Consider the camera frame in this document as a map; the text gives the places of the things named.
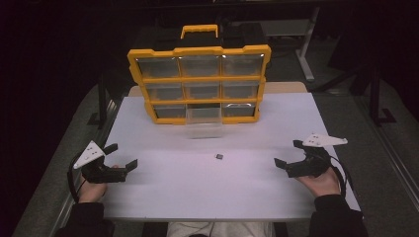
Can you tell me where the yellow black organizer case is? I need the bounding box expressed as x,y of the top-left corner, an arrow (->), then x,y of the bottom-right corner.
126,23 -> 273,126

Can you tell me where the person's left hand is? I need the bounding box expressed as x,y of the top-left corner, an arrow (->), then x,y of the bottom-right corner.
78,164 -> 119,204

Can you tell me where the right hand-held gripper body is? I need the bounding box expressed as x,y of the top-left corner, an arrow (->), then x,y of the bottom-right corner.
286,132 -> 349,179

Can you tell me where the person's right hand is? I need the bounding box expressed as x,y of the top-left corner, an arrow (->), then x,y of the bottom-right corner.
294,167 -> 342,198

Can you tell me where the black cable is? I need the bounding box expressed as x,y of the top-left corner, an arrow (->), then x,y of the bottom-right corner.
325,154 -> 352,199
66,153 -> 87,203

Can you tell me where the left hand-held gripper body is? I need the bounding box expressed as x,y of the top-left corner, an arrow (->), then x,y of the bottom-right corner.
72,140 -> 128,185

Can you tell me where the clear plastic drawer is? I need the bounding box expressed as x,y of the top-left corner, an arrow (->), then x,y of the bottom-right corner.
185,104 -> 224,140

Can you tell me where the white desk frame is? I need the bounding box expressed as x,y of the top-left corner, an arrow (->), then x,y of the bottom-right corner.
260,5 -> 321,83

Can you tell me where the person's lap in light pants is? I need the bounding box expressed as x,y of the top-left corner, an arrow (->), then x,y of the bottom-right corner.
166,221 -> 277,237

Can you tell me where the black metal stand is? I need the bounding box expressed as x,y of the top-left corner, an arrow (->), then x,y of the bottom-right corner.
86,70 -> 117,130
367,63 -> 397,127

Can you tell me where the tan wooden board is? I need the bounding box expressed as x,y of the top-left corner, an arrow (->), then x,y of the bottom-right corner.
127,81 -> 308,99

